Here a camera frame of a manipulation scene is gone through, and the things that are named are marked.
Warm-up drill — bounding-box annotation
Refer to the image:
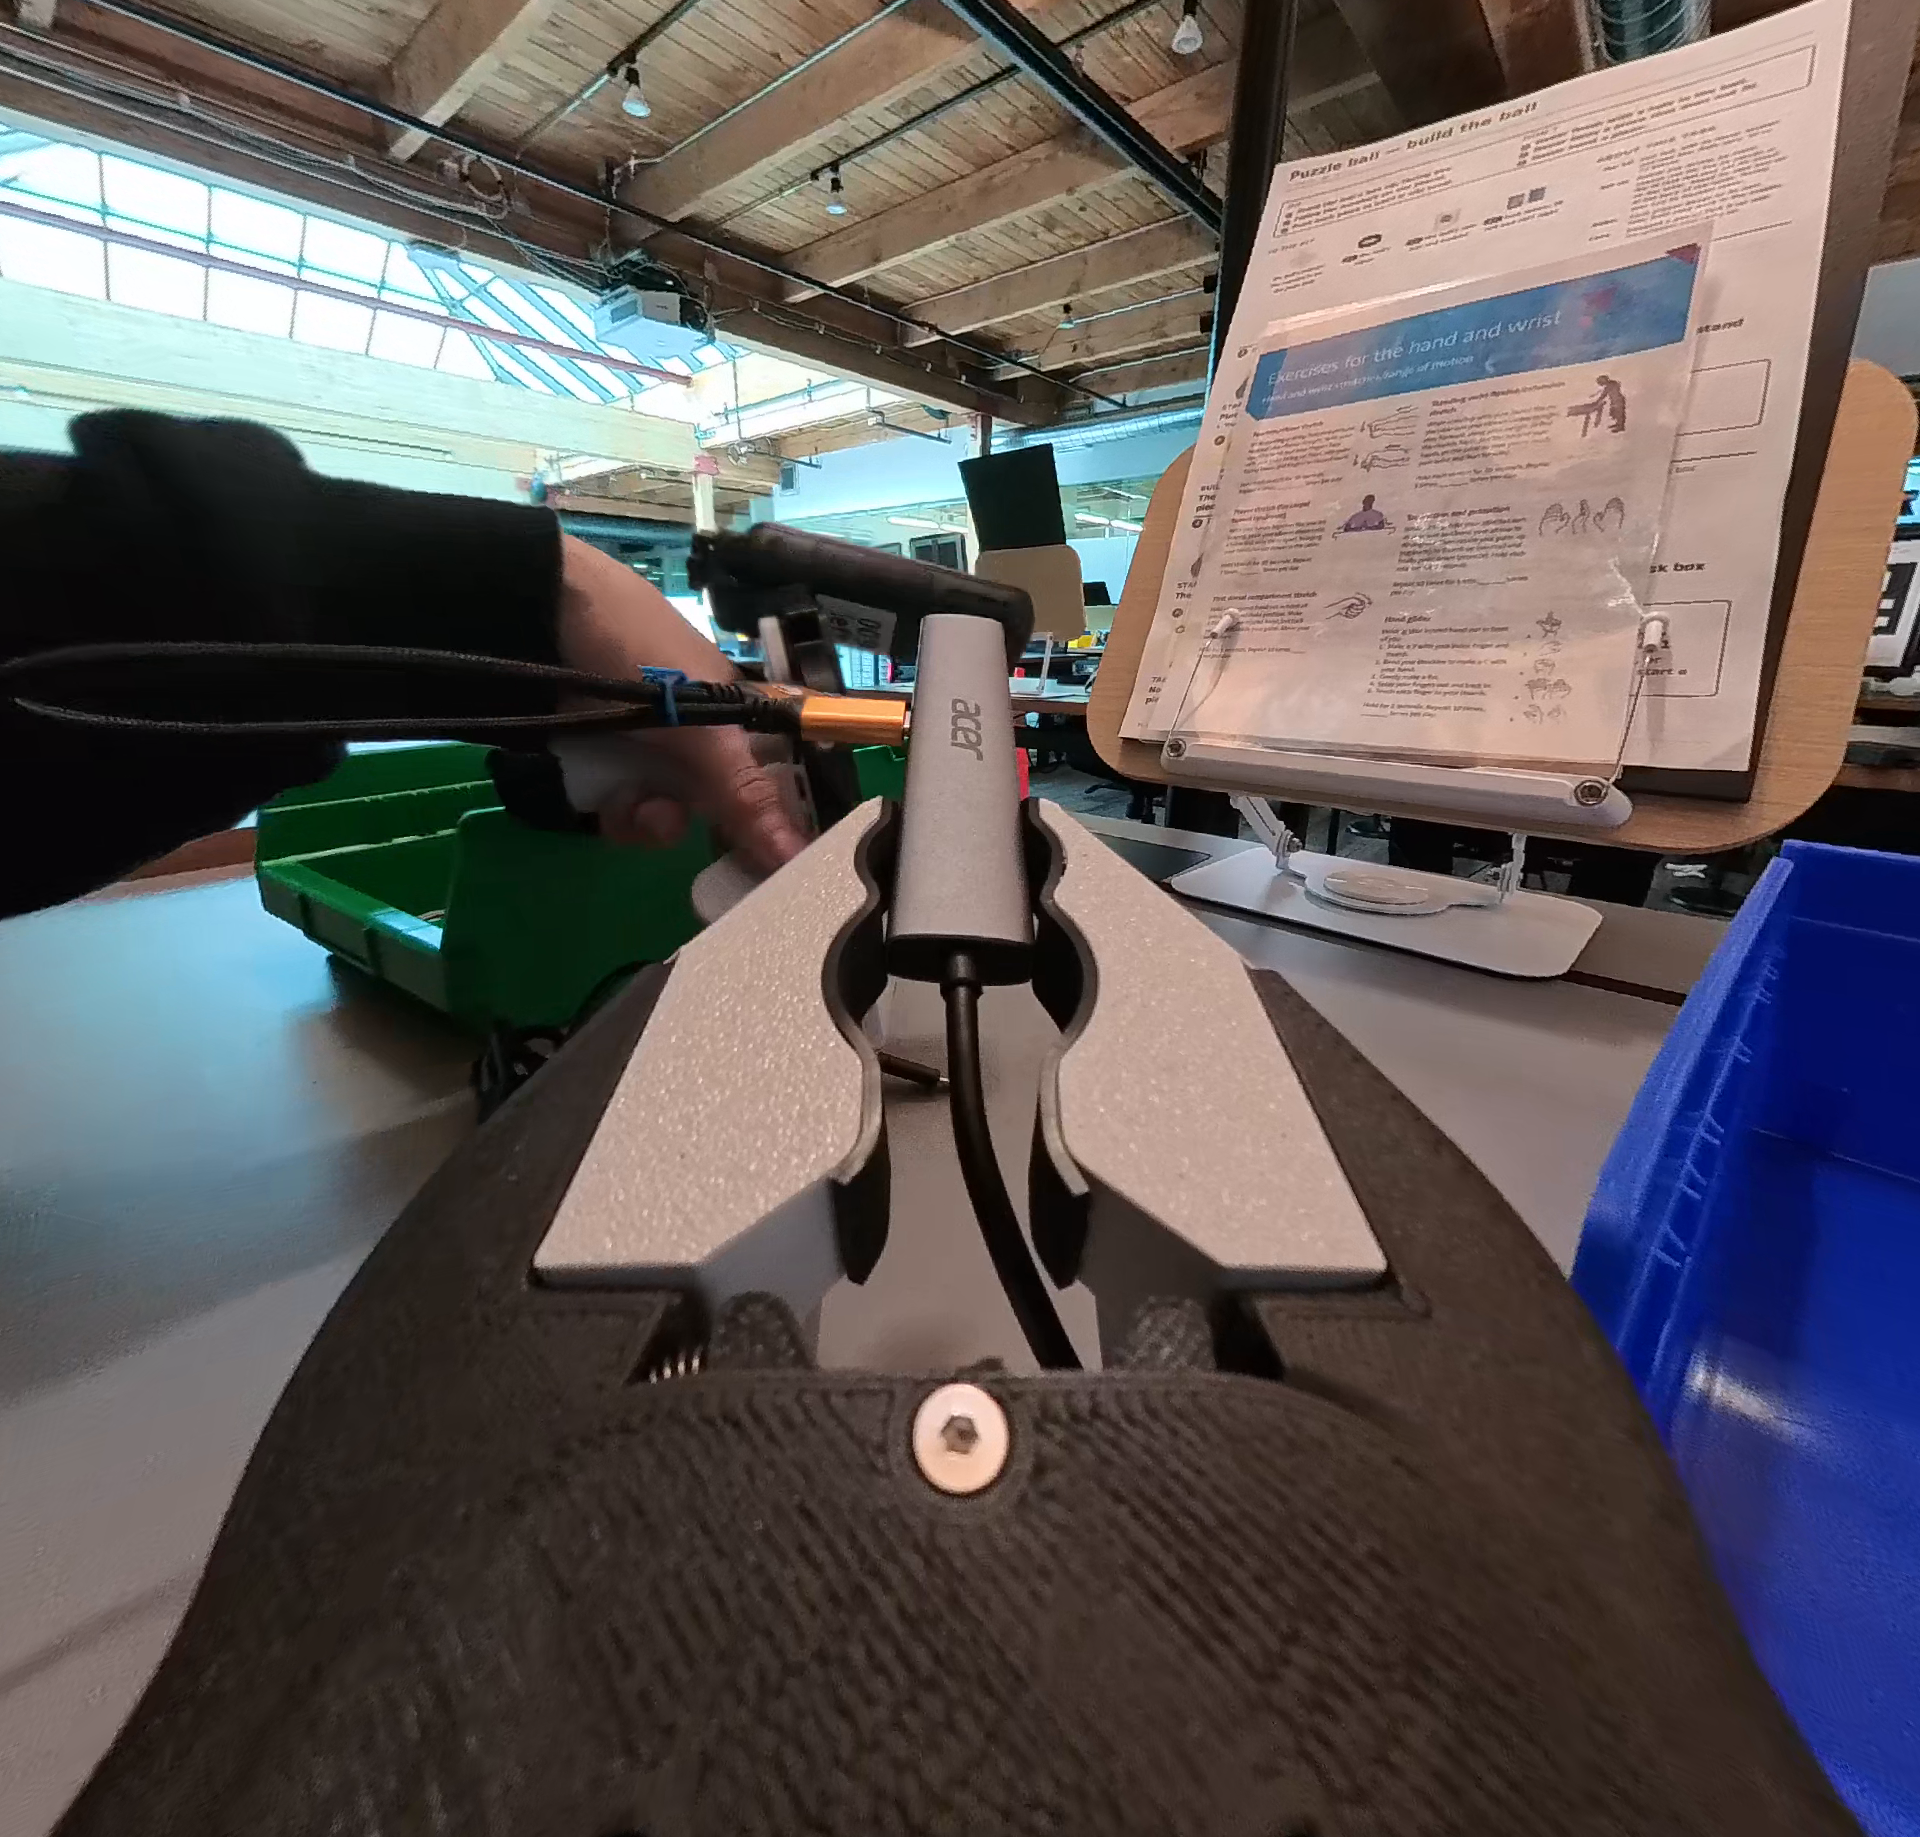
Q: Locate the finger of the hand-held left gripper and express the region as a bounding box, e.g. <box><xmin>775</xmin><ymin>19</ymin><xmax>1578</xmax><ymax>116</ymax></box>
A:
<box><xmin>753</xmin><ymin>610</ymin><xmax>870</xmax><ymax>839</ymax></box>

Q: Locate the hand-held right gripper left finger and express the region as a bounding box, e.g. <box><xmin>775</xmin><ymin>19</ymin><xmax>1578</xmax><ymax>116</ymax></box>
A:
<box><xmin>534</xmin><ymin>801</ymin><xmax>902</xmax><ymax>1366</ymax></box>

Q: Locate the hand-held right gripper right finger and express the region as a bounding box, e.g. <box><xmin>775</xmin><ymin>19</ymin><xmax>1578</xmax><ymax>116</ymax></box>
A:
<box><xmin>1028</xmin><ymin>801</ymin><xmax>1389</xmax><ymax>1366</ymax></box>

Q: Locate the black cable with blue tie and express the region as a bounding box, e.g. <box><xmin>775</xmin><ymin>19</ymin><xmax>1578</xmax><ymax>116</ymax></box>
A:
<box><xmin>0</xmin><ymin>643</ymin><xmax>913</xmax><ymax>749</ymax></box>

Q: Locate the light grey USB hub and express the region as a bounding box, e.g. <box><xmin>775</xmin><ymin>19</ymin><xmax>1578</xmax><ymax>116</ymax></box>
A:
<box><xmin>876</xmin><ymin>614</ymin><xmax>1085</xmax><ymax>1371</ymax></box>

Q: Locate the green storage bin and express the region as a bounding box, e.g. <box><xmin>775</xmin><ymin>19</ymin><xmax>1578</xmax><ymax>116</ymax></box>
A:
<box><xmin>252</xmin><ymin>741</ymin><xmax>722</xmax><ymax>1035</ymax></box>

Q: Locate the blue storage bin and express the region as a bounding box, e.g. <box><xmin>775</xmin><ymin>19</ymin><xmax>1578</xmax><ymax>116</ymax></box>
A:
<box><xmin>1570</xmin><ymin>839</ymin><xmax>1920</xmax><ymax>1837</ymax></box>

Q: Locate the person's left forearm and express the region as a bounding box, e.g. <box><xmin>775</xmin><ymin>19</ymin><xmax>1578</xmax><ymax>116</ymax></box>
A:
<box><xmin>0</xmin><ymin>409</ymin><xmax>568</xmax><ymax>921</ymax></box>

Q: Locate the grey desk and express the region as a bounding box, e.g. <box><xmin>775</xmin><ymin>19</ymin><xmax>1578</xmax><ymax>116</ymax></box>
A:
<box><xmin>0</xmin><ymin>810</ymin><xmax>1712</xmax><ymax>1837</ymax></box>

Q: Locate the person's left hand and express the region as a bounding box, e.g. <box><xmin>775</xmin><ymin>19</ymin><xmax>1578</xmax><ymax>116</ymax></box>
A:
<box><xmin>559</xmin><ymin>534</ymin><xmax>814</xmax><ymax>876</ymax></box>

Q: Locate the small wooden document stand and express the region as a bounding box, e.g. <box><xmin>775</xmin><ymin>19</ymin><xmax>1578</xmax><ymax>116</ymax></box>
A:
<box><xmin>976</xmin><ymin>544</ymin><xmax>1085</xmax><ymax>640</ymax></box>

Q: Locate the ceiling projector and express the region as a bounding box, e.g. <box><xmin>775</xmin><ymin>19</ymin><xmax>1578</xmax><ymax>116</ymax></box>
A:
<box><xmin>593</xmin><ymin>278</ymin><xmax>706</xmax><ymax>354</ymax></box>

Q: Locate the laminated sheet with blue banner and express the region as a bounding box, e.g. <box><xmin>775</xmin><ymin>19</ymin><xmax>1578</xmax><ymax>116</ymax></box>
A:
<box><xmin>1161</xmin><ymin>239</ymin><xmax>1712</xmax><ymax>759</ymax></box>

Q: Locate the black and white marker board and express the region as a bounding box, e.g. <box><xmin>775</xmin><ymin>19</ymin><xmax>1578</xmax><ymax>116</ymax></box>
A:
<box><xmin>1867</xmin><ymin>495</ymin><xmax>1920</xmax><ymax>684</ymax></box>

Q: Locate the black steel post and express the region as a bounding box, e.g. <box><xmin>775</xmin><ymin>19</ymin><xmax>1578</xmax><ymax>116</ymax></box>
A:
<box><xmin>1215</xmin><ymin>0</ymin><xmax>1306</xmax><ymax>309</ymax></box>

